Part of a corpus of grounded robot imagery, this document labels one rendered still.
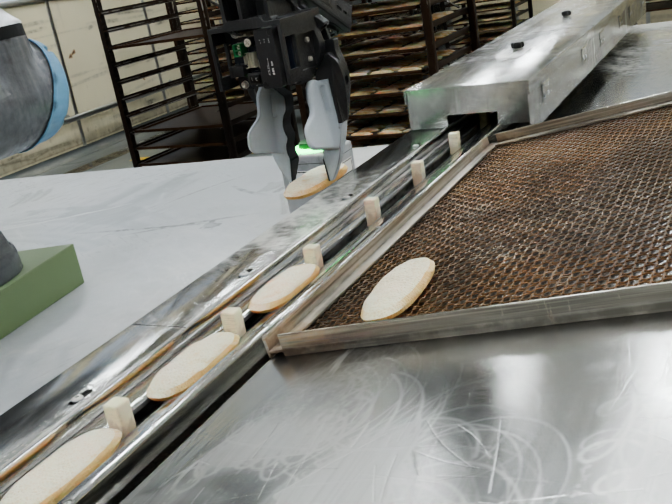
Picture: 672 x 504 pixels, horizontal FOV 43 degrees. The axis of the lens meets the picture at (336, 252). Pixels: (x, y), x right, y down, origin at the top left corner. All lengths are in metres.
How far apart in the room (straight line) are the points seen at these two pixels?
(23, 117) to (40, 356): 0.28
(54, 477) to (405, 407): 0.22
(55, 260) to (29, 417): 0.37
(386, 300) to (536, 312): 0.11
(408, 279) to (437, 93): 0.68
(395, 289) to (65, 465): 0.23
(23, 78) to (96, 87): 6.13
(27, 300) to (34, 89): 0.23
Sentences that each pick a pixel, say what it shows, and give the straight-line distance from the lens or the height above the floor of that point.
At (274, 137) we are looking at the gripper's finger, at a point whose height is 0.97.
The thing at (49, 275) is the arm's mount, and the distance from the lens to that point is 0.94.
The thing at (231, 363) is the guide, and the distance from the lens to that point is 0.60.
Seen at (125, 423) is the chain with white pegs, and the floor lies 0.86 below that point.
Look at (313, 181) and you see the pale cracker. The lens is 0.76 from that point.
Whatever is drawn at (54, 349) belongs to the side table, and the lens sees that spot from 0.83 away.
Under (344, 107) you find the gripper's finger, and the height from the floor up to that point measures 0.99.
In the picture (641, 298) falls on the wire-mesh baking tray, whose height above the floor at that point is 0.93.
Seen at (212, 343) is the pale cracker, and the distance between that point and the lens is 0.64.
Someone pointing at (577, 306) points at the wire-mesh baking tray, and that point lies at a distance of 0.45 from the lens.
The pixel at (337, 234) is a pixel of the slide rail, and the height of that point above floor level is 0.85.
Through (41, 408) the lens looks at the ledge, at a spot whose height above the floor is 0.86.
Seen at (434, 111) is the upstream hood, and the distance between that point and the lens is 1.22.
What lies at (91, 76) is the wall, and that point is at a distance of 7.07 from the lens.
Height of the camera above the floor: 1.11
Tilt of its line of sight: 19 degrees down
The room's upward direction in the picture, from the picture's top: 10 degrees counter-clockwise
